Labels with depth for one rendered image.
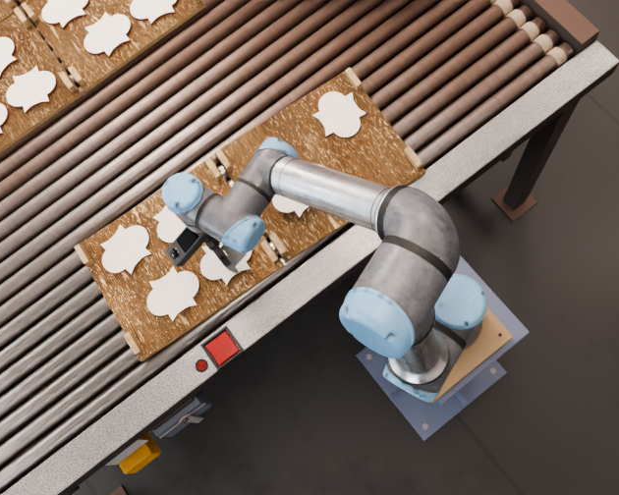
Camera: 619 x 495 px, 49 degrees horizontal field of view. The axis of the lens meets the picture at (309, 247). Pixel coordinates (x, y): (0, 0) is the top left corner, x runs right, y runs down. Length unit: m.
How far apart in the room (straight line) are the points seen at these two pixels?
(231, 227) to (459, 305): 0.48
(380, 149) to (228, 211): 0.59
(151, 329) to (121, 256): 0.20
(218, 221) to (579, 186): 1.78
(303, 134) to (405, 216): 0.78
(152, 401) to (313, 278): 0.48
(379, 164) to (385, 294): 0.78
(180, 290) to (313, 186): 0.62
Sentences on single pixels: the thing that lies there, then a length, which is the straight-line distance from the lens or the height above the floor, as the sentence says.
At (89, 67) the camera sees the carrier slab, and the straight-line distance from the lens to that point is 2.01.
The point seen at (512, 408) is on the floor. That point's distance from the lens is 2.53.
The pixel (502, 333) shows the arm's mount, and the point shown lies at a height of 0.92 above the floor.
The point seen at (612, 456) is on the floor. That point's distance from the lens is 2.60.
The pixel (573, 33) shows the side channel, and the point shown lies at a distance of 1.89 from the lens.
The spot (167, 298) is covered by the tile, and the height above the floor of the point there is 0.94.
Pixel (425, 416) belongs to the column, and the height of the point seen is 0.01.
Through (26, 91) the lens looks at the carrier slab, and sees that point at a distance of 2.05.
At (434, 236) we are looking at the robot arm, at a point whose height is 1.56.
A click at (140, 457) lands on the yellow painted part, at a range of 1.92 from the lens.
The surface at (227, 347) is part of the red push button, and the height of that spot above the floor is 0.93.
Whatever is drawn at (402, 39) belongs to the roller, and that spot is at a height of 0.92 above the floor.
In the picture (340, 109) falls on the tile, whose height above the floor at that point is 0.94.
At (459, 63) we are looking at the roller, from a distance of 1.85.
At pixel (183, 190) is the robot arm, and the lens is 1.26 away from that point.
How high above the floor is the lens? 2.50
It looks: 72 degrees down
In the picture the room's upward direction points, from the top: 24 degrees counter-clockwise
